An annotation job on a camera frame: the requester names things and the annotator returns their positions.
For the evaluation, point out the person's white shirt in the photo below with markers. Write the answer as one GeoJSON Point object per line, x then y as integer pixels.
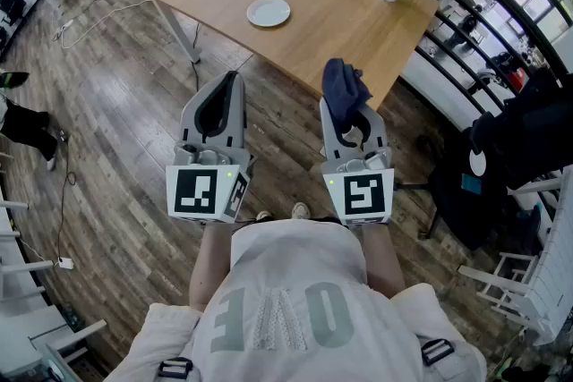
{"type": "Point", "coordinates": [291, 282]}

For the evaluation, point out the white round plate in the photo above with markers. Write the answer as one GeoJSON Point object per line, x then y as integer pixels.
{"type": "Point", "coordinates": [268, 11]}

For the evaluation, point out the white power adapter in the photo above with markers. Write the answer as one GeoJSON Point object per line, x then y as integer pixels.
{"type": "Point", "coordinates": [65, 263]}

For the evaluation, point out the white wooden rack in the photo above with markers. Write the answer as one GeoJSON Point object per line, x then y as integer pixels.
{"type": "Point", "coordinates": [506, 286]}

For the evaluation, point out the person's right shoe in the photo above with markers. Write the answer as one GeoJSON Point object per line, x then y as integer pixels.
{"type": "Point", "coordinates": [301, 210]}

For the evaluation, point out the person's shoe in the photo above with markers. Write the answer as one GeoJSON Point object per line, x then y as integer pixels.
{"type": "Point", "coordinates": [263, 215]}
{"type": "Point", "coordinates": [301, 210]}

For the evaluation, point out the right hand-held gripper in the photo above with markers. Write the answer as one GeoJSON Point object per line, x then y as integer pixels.
{"type": "Point", "coordinates": [362, 197]}

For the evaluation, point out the person's left shoe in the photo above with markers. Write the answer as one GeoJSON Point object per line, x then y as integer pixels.
{"type": "Point", "coordinates": [263, 215]}

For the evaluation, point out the person's left forearm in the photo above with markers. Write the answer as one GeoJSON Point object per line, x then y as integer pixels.
{"type": "Point", "coordinates": [210, 264]}

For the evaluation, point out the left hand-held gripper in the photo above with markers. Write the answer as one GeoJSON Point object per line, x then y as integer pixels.
{"type": "Point", "coordinates": [197, 192]}

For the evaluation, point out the person's right forearm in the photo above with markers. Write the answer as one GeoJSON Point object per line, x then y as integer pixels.
{"type": "Point", "coordinates": [380, 259]}

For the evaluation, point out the dark blue cloth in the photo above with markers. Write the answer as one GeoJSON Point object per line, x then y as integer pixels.
{"type": "Point", "coordinates": [340, 89]}

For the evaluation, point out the white metal table leg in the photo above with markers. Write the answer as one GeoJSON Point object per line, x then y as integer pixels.
{"type": "Point", "coordinates": [179, 31]}

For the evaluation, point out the white ribbed radiator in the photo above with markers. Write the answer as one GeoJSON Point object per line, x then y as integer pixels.
{"type": "Point", "coordinates": [555, 264]}

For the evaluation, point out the black bag on chair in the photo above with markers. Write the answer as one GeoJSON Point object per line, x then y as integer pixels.
{"type": "Point", "coordinates": [528, 134]}

